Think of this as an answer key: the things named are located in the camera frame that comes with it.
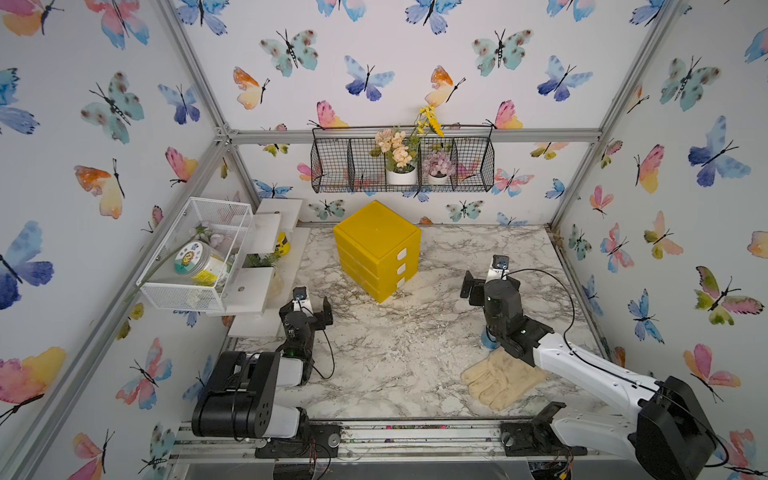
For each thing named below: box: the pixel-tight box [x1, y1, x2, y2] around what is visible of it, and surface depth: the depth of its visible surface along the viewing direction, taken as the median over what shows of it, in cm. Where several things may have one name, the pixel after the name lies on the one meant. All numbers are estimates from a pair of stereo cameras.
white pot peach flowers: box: [370, 128, 420, 185], surface depth 84 cm
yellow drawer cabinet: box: [333, 200, 423, 303], surface depth 91 cm
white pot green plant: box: [242, 250, 283, 271], surface depth 97 cm
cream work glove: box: [460, 348, 549, 411], surface depth 84 cm
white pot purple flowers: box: [422, 150, 457, 186], surface depth 90 cm
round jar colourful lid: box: [174, 241, 226, 277], surface depth 65 cm
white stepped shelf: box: [224, 198, 311, 337], surface depth 95 cm
